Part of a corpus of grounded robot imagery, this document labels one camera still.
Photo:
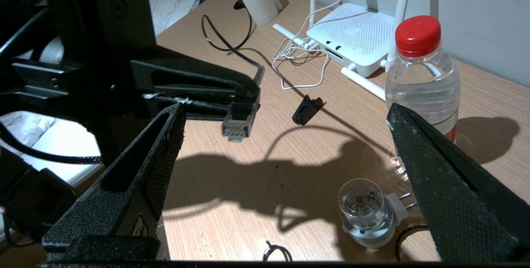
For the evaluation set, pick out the white router with antennas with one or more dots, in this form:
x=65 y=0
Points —
x=356 y=36

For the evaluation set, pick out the white toilet paper roll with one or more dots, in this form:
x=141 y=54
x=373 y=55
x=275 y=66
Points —
x=261 y=1

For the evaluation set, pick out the small black clip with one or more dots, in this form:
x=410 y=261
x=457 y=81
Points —
x=306 y=110

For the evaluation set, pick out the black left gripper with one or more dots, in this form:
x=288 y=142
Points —
x=103 y=19

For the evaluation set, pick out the clear water bottle red cap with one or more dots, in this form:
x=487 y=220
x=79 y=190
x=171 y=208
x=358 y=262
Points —
x=422 y=81

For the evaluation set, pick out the small glass dome night light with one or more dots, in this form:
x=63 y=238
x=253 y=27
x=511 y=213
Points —
x=366 y=214

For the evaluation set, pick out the white bed sheet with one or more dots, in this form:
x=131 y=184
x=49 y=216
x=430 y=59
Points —
x=54 y=143

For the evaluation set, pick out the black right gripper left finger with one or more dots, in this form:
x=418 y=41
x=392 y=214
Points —
x=124 y=201

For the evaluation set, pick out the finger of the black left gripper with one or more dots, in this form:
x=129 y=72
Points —
x=194 y=108

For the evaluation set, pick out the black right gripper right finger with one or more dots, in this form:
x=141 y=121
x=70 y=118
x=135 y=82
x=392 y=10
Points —
x=463 y=201

